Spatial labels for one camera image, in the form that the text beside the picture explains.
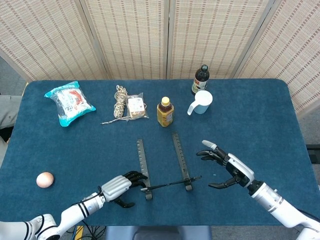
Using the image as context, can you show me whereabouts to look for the beige braided rope bundle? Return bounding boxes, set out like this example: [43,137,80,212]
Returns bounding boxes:
[100,84,131,125]

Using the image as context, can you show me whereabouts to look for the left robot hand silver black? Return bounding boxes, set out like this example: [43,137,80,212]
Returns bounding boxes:
[101,170,149,209]

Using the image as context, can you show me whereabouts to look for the dark sauce bottle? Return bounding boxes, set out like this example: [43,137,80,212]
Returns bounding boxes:
[191,64,210,96]

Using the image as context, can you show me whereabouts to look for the yellow tea bottle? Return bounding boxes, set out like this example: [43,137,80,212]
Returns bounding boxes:
[156,96,175,128]

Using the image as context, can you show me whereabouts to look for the blue table cloth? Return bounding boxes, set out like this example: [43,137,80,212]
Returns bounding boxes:
[0,78,317,227]

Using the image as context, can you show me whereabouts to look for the yellow floor strip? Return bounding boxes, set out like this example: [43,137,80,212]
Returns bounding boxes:
[74,225,85,240]

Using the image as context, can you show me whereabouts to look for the teal snack bag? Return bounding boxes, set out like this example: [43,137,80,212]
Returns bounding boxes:
[44,80,97,128]

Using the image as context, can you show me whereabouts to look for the light blue handled cup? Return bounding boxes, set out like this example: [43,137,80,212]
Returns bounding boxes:
[187,90,214,116]

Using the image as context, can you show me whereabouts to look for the black folding laptop stand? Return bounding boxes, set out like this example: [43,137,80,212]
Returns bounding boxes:
[136,131,202,201]

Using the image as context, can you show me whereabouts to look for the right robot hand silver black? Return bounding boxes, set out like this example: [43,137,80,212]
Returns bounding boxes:
[196,139,256,190]

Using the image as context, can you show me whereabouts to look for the bread in clear wrapper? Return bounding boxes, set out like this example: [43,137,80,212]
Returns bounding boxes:
[124,92,150,120]

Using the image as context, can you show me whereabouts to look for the black floor cables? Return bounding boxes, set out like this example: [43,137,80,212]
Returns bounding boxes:
[72,222,106,240]

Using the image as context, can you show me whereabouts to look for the bamboo folding screen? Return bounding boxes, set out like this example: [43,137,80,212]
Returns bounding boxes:
[0,0,320,118]

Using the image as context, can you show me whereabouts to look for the brown egg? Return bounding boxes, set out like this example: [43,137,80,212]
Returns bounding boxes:
[36,171,55,188]

